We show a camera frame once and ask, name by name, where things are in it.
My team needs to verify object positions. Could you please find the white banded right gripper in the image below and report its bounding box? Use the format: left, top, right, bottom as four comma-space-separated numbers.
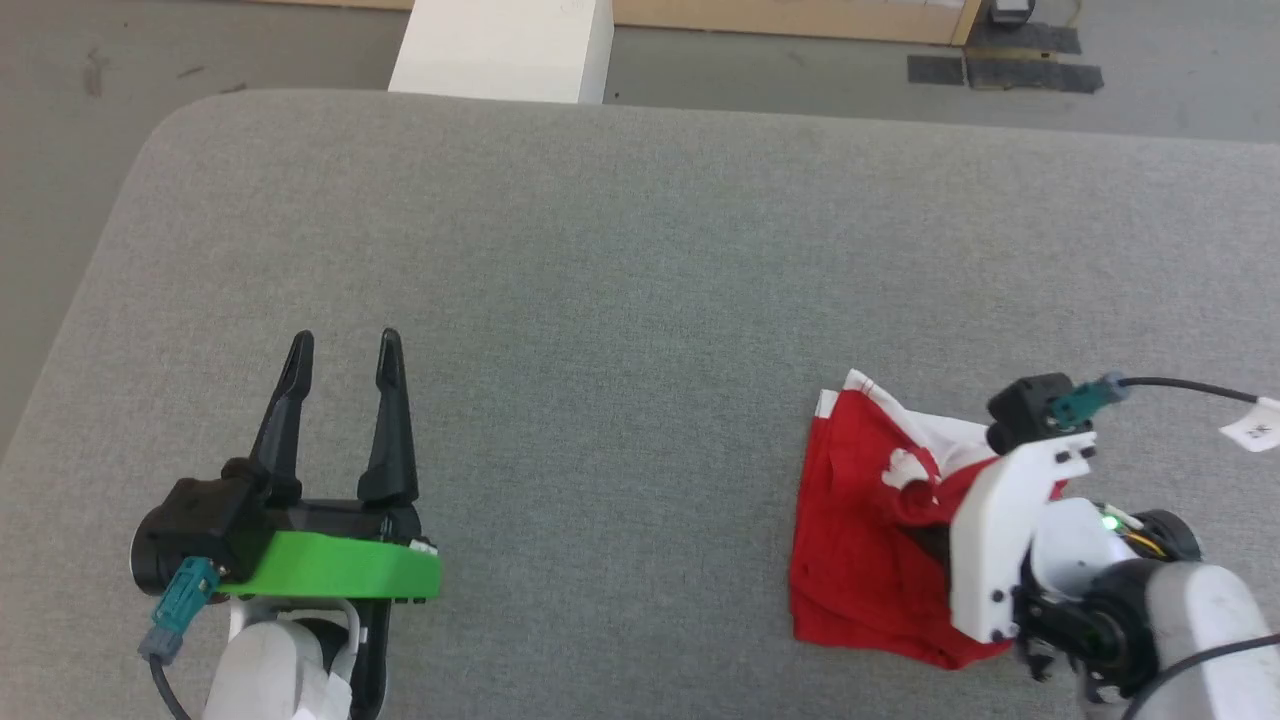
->
947, 431, 1100, 644

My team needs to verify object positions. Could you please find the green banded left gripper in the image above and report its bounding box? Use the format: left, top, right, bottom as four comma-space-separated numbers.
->
216, 327, 444, 601

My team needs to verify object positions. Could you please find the red and white garment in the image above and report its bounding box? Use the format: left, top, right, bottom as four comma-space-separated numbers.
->
787, 369, 1071, 672

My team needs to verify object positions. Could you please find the white square pillar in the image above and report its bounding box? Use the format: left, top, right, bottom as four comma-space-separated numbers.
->
387, 0, 616, 106

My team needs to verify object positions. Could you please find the long black floor mat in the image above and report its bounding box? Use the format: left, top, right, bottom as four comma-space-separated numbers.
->
965, 54, 1105, 95

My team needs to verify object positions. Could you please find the small black floor mat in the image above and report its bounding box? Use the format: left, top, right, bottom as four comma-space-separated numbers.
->
906, 54, 967, 87

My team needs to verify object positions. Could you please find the black floor mat by platform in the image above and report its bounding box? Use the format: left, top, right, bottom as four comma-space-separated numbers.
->
974, 21, 1084, 57

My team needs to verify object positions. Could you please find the light wooden platform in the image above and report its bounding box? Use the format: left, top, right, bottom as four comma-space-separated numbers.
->
240, 0, 987, 47

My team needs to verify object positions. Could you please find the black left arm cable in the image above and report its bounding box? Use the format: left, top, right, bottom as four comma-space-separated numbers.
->
138, 557, 223, 720

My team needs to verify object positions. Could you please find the white cable label tag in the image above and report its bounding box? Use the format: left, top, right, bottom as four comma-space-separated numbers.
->
1219, 396, 1280, 452

